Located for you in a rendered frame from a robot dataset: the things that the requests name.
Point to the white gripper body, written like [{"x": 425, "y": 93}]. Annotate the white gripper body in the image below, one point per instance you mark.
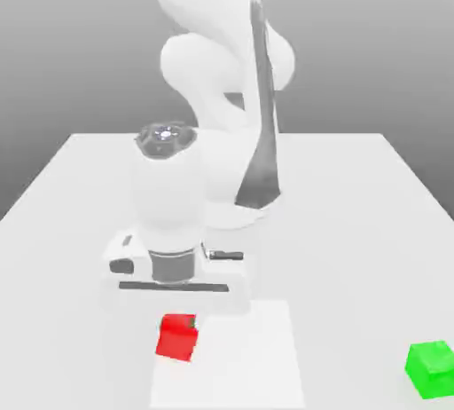
[{"x": 234, "y": 298}]

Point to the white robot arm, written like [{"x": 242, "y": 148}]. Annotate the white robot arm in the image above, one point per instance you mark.
[{"x": 220, "y": 62}]

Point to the small red cube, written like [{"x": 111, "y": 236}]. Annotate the small red cube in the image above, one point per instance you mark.
[{"x": 176, "y": 339}]

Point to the small green cube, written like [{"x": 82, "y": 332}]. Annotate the small green cube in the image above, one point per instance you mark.
[{"x": 431, "y": 369}]

